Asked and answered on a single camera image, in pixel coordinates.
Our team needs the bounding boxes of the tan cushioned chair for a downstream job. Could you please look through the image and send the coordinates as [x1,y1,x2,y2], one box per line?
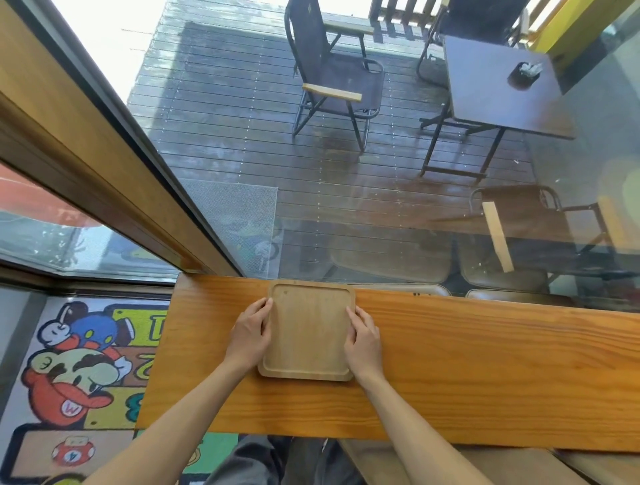
[339,438,593,485]

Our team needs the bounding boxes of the person's left hand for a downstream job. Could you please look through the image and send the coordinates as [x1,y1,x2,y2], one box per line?
[221,297,275,376]

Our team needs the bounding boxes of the person's left forearm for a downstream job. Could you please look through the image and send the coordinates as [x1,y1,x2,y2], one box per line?
[82,357,251,485]

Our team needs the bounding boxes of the wooden counter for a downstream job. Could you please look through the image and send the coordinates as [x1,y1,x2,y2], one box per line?
[135,272,640,454]

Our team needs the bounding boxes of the wooden window post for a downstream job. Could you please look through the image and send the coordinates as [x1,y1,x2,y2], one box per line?
[0,0,243,278]

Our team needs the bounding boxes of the grey outdoor door mat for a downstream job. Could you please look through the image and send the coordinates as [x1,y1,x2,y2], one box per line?
[177,177,279,280]

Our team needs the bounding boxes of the red window sticker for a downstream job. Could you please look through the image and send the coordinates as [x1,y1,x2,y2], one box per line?
[0,162,103,230]

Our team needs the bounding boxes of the wooden picket fence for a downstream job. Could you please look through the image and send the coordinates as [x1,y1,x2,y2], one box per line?
[369,0,451,42]

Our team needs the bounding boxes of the tan cushioned stool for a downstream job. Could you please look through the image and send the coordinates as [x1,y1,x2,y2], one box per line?
[552,448,640,485]

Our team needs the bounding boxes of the person's grey trousers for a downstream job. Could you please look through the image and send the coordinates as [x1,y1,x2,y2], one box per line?
[203,433,369,485]

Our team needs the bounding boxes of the person's right hand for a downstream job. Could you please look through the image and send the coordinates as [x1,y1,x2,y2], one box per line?
[341,304,387,390]

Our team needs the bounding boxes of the black ashtray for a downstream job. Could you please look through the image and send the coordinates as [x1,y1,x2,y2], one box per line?
[507,61,544,92]

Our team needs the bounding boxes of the black folding table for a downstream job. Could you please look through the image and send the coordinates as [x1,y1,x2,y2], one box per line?
[419,33,577,182]

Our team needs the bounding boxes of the person's right forearm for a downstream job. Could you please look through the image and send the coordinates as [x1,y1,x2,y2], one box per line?
[355,369,493,485]

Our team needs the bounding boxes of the yellow pillar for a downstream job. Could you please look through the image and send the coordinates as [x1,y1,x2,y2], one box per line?
[529,0,621,69]

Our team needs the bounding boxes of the square wooden tray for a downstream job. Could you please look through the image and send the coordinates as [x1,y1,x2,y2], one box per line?
[257,279,357,383]

